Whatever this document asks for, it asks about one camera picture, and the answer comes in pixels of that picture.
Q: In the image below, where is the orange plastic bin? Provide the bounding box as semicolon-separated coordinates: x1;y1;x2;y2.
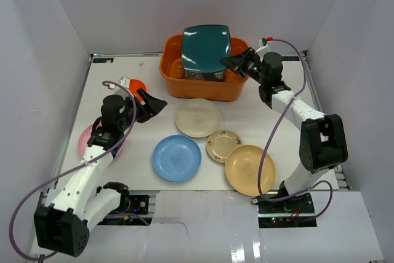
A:
159;34;248;102

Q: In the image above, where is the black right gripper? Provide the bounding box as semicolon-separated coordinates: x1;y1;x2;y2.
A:
221;47;267;86

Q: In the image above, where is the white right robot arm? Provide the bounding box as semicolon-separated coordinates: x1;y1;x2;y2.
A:
221;47;348;213

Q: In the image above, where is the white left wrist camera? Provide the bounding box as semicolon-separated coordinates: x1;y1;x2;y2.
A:
115;76;131;91

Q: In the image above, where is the teal square plate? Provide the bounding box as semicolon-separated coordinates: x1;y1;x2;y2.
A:
181;25;231;74

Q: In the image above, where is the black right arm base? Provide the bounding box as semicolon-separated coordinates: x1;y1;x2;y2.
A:
251;193;317;229

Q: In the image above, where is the small cream patterned plate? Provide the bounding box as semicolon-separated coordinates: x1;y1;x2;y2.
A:
206;129;243;164

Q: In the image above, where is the blue bear plate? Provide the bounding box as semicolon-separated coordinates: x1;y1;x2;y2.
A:
152;135;202;182

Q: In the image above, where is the black floral square plate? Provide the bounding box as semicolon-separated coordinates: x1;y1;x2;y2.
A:
182;70;227;82

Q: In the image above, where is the pink round plate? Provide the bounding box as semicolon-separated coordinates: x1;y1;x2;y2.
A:
77;123;124;161

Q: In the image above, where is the orange round plate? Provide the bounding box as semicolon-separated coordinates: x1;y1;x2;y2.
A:
129;79;147;102

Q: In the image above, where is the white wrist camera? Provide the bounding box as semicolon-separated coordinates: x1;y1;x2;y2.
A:
115;76;131;91
255;36;273;57

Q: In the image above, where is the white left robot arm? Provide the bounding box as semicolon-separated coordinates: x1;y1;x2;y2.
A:
34;89;167;257

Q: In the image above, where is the cream bear plate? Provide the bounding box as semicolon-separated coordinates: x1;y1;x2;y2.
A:
175;99;221;138

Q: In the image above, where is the tan bear plate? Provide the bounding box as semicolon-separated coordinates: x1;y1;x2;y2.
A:
225;145;276;196

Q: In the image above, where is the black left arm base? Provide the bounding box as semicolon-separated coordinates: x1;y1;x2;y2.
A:
98;195;154;226

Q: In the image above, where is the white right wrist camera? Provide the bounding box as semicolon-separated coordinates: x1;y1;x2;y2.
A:
255;36;273;57

